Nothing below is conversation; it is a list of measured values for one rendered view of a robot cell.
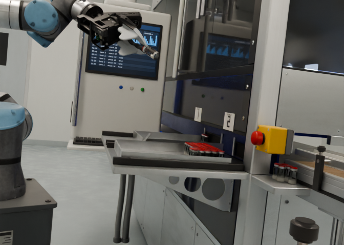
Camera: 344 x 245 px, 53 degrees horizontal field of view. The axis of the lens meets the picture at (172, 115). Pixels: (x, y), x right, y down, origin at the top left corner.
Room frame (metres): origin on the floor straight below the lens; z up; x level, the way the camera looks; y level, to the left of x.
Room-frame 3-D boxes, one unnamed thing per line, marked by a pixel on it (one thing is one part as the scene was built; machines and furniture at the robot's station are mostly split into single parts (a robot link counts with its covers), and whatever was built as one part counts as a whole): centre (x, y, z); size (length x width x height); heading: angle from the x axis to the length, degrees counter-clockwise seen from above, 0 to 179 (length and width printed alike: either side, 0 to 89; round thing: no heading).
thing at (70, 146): (1.83, 0.30, 0.79); 0.45 x 0.28 x 0.03; 104
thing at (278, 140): (0.97, -0.29, 1.00); 0.08 x 0.07 x 0.07; 104
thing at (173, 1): (2.25, 0.06, 1.51); 0.49 x 0.01 x 0.59; 14
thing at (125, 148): (1.15, 0.00, 0.90); 0.34 x 0.26 x 0.04; 104
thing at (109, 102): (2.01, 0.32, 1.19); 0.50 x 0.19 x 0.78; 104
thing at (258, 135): (0.96, -0.25, 0.99); 0.04 x 0.04 x 0.04; 14
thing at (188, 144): (1.17, -0.09, 0.90); 0.18 x 0.02 x 0.05; 14
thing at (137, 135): (1.51, -0.03, 0.90); 0.34 x 0.26 x 0.04; 104
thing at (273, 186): (0.96, -0.33, 0.87); 0.14 x 0.13 x 0.02; 104
